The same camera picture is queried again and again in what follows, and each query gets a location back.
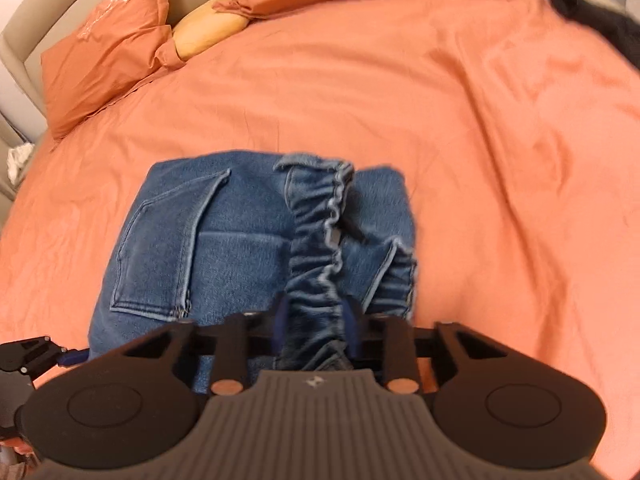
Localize yellow cushion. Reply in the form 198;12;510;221
172;0;251;61

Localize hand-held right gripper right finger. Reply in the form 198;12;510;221
342;296;508;397

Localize black jacket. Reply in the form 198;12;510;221
544;0;640;72

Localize blue jeans pants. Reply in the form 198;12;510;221
88;149;420;396

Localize white crumpled cloth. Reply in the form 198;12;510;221
7;144;35;184

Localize beige padded headboard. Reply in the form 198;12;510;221
0;0;232;142

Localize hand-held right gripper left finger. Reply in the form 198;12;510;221
120;294;290;397

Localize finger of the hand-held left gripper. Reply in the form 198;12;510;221
0;335;89;377

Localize bed with orange sheet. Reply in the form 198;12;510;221
0;0;640;480

